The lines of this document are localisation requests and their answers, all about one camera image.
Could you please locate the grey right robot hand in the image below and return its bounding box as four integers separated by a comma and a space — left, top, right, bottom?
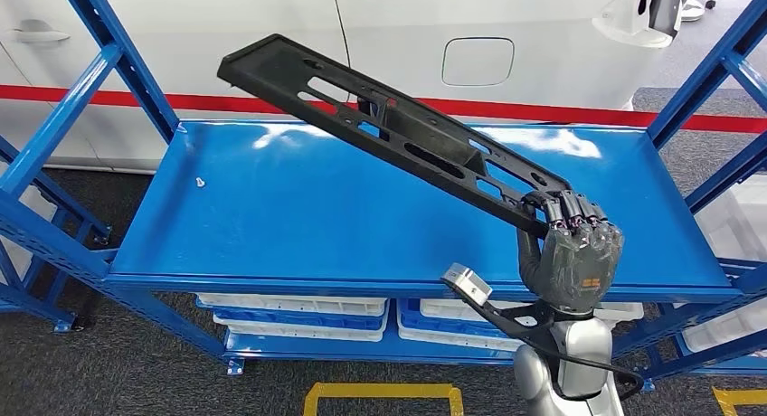
516, 189, 626, 316

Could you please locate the long black plastic part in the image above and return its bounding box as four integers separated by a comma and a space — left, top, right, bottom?
216, 33, 573, 240

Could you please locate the blue metal shelf rack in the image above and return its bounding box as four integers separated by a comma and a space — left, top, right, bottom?
0, 0, 767, 379
640, 257, 767, 393
0, 134, 112, 334

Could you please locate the white plastic crate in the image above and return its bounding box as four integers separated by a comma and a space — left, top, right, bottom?
419, 299, 645, 331
196, 293, 390, 317
398, 326, 526, 354
213, 314, 388, 343

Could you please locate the translucent white storage crate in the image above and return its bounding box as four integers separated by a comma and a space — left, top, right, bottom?
683, 173, 767, 355

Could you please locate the blue plastic crate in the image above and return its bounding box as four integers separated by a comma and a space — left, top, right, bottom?
196, 299, 391, 333
397, 299, 523, 343

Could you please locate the yellow floor tape marking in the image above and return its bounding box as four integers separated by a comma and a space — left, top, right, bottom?
711, 386, 767, 416
302, 382, 466, 416

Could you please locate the white car body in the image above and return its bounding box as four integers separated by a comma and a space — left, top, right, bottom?
0, 0, 720, 175

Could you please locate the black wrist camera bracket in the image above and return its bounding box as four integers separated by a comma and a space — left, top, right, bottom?
441, 275, 564, 343

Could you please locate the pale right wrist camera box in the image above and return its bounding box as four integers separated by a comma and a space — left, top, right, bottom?
446, 261, 494, 300

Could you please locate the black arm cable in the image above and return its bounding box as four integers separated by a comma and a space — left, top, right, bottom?
478, 299, 645, 402

